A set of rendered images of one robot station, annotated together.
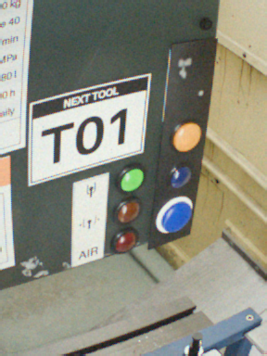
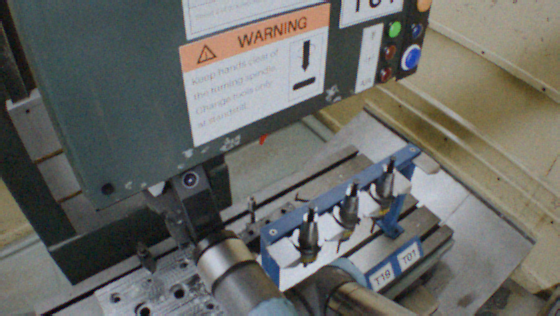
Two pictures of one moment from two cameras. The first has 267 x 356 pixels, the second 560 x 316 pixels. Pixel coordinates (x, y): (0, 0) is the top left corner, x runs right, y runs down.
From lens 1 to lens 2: 0.21 m
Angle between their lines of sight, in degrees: 8
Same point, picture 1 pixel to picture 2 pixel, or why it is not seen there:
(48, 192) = (349, 34)
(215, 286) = (364, 139)
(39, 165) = (347, 12)
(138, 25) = not seen: outside the picture
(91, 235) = (369, 68)
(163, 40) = not seen: outside the picture
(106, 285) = (295, 145)
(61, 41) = not seen: outside the picture
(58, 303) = (269, 160)
